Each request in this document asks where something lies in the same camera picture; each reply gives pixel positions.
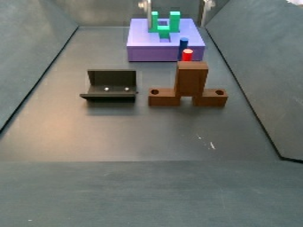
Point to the red peg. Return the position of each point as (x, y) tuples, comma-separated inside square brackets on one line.
[(188, 55)]

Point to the blue peg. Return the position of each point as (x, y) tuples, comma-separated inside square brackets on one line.
[(184, 45)]

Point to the purple base board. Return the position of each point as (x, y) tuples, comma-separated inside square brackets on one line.
[(146, 46)]

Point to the green U-shaped block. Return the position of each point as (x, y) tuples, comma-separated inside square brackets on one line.
[(165, 30)]

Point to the black angle bracket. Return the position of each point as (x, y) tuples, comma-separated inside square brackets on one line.
[(111, 83)]

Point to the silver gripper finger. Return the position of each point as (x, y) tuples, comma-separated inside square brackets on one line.
[(209, 4), (146, 5)]

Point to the brown T-shaped block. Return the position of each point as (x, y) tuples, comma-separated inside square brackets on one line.
[(190, 81)]

